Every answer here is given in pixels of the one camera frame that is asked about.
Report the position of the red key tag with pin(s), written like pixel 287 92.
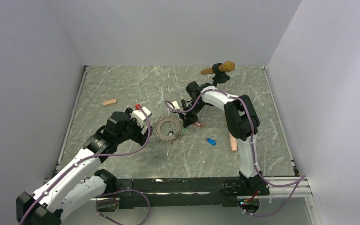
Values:
pixel 198 124

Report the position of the tan wooden block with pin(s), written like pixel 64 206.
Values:
pixel 109 102

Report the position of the blue key tag with key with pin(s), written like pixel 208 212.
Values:
pixel 211 141

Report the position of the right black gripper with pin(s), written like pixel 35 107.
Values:
pixel 188 119

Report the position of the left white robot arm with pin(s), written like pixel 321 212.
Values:
pixel 80 180

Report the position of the pink wooden cylinder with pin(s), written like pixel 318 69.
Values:
pixel 233 143

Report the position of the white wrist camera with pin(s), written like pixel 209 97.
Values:
pixel 175 105
pixel 141 116

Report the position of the black base frame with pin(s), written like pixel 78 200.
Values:
pixel 163 192

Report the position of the black microphone stand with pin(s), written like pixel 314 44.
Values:
pixel 220 78

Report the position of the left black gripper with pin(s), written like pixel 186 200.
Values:
pixel 139 137

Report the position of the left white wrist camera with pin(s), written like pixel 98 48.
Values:
pixel 141 116

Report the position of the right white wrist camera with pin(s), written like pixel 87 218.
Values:
pixel 175 105

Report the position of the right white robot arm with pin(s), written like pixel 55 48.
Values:
pixel 242 123

